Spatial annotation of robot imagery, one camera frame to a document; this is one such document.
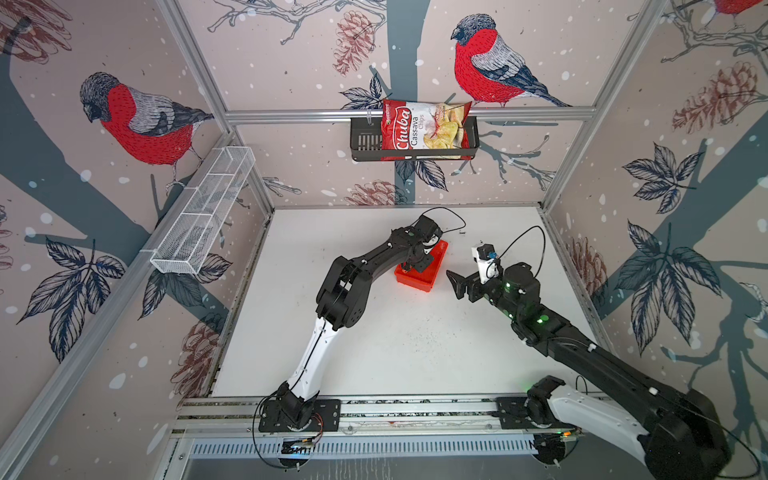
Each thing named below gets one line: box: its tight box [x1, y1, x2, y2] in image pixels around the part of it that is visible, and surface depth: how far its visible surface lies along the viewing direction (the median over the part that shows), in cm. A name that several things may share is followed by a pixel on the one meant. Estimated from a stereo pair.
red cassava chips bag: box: [381, 99, 473, 161], surface depth 90 cm
